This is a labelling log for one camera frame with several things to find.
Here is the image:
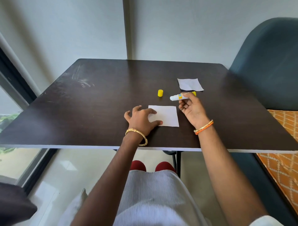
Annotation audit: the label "white ribbed garment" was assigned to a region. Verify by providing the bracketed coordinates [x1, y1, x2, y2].
[113, 169, 211, 226]

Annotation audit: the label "white sleeve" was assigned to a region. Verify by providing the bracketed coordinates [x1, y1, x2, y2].
[249, 215, 285, 226]

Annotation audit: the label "small white paper square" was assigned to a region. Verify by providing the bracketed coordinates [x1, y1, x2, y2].
[177, 78, 204, 92]

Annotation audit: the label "green plant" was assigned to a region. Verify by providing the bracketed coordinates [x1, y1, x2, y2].
[0, 113, 21, 133]

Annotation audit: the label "gold bangle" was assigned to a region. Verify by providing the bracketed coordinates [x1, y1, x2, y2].
[125, 128, 148, 147]

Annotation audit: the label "orange patterned cushion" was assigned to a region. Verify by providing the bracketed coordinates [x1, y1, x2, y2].
[256, 109, 298, 215]

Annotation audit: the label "black window frame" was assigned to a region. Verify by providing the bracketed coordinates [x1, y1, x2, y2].
[0, 33, 58, 195]

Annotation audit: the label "person's right hand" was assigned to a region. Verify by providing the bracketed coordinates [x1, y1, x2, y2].
[178, 92, 211, 130]

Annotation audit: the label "black metal table leg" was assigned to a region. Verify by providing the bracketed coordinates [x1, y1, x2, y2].
[163, 151, 184, 179]

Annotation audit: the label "large white paper square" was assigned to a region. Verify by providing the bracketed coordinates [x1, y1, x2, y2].
[148, 105, 180, 127]

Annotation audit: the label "person's left hand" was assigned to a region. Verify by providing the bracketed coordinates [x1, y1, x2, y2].
[124, 105, 163, 137]

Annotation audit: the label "person's left forearm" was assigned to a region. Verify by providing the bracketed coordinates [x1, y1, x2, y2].
[70, 133, 146, 226]

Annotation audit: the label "person's right forearm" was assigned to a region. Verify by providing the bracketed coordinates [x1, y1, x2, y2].
[195, 124, 268, 226]

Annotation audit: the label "orange thread bracelet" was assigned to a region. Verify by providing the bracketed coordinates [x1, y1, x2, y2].
[194, 120, 214, 135]

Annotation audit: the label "red trousers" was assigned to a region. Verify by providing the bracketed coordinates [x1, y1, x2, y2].
[130, 160, 176, 174]

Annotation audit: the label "white glue stick yellow base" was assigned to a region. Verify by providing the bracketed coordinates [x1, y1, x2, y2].
[170, 91, 196, 101]

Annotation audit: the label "dark teal chair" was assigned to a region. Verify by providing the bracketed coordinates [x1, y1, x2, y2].
[229, 17, 298, 226]

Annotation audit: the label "dark cloth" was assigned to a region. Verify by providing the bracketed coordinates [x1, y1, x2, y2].
[0, 182, 38, 226]

